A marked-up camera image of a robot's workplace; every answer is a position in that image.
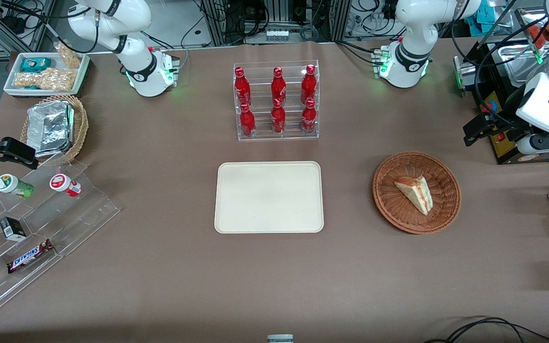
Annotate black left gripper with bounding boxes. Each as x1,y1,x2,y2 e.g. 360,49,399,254
463,112,511,147

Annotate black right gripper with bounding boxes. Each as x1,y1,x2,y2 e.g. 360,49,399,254
0,135,39,171

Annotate triangular sandwich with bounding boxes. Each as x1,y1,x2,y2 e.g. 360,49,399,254
395,176,433,216

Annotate light oval wicker basket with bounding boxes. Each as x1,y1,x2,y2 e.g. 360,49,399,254
20,94,89,165

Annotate white plastic snack tray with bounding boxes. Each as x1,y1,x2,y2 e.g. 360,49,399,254
3,51,91,98

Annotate round brown wicker basket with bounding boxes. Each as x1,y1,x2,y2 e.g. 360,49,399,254
373,151,462,235

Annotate cream rectangular tray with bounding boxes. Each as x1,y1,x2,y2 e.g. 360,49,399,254
214,161,325,234

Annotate green lidded cup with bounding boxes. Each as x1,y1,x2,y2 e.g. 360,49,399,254
0,173,34,199

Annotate black food warmer appliance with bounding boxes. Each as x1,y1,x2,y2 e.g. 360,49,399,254
453,7,549,165

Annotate foil wrapped food pack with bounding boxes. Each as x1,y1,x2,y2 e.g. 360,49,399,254
27,100,75,158

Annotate red lidded cup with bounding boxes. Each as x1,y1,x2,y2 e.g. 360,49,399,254
49,173,82,197

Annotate large clear nut bag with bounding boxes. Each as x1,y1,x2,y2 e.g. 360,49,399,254
13,68,77,92

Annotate small black box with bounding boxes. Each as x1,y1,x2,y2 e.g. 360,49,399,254
0,217,27,240

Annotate teal snack packet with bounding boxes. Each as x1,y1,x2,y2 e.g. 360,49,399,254
20,57,52,73

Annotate steel warmer pan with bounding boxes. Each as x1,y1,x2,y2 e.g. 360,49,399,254
491,40,549,86

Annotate clear acrylic stepped display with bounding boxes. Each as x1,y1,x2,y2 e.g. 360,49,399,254
0,155,122,322

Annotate small clear nut bag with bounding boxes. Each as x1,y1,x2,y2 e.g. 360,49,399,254
54,42,82,70

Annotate Snickers chocolate bar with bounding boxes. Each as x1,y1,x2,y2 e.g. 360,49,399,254
7,239,55,274

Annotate teal bag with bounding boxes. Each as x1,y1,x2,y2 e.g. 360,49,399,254
470,0,495,34

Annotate red cola bottle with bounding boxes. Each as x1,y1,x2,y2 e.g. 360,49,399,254
240,102,256,139
301,64,317,101
271,98,286,135
271,67,287,101
234,67,252,106
301,98,317,135

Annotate clear acrylic bottle rack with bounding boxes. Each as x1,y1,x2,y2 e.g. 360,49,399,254
233,60,320,141

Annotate black floor cable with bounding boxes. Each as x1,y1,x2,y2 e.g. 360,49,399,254
425,317,549,343

